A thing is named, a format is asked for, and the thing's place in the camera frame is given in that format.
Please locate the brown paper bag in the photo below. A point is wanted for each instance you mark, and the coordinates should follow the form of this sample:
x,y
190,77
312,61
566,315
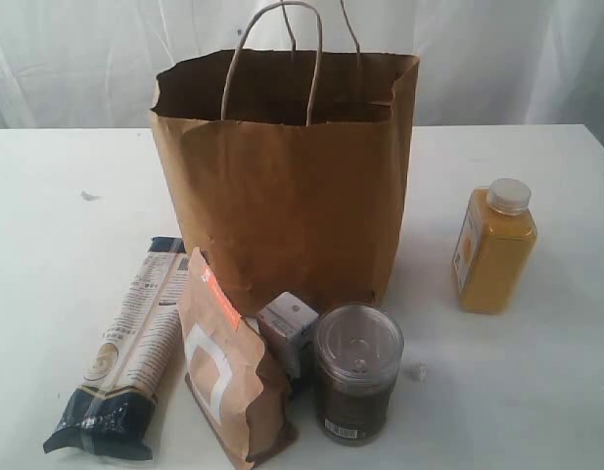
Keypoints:
x,y
288,169

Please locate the dark can with pull lid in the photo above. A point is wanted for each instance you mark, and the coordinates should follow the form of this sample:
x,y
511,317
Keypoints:
x,y
357,352

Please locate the small grey carton box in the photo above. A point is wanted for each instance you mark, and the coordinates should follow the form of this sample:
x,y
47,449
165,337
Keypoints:
x,y
287,326

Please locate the brown kraft pouch orange label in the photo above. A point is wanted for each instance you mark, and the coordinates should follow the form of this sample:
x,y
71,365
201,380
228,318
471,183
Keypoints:
x,y
239,386

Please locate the orange juice bottle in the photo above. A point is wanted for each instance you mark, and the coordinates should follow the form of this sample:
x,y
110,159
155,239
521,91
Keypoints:
x,y
496,239

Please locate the long pasta package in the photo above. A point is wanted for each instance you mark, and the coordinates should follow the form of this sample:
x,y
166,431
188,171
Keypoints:
x,y
109,413

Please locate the white backdrop curtain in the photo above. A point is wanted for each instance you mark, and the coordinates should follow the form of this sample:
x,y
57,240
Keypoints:
x,y
94,63

